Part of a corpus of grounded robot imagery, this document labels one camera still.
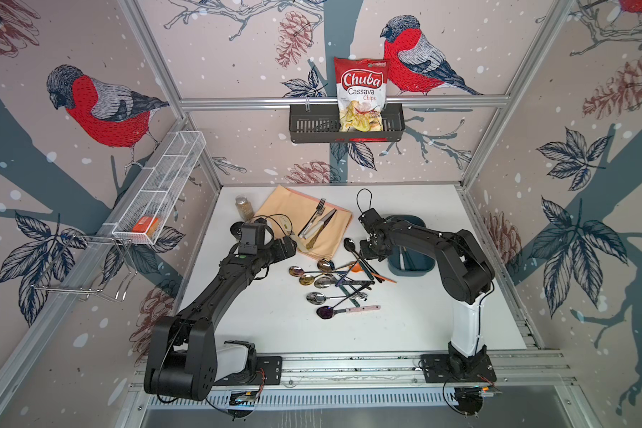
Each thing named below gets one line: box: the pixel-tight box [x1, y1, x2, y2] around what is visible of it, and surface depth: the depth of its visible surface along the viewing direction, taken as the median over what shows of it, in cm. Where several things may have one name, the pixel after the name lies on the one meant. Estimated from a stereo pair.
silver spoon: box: [305, 291, 369, 306], surface depth 89 cm
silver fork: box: [298, 197, 327, 239], surface depth 113 cm
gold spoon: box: [298, 271, 354, 287], surface depth 92 cm
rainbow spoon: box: [288, 265, 349, 278], surface depth 94 cm
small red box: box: [131, 215, 159, 234], surface depth 67 cm
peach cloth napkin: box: [253, 184, 354, 262], surface depth 109 cm
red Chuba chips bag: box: [333, 57, 389, 133], surface depth 85 cm
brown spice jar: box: [235, 194, 255, 223], surface depth 106 cm
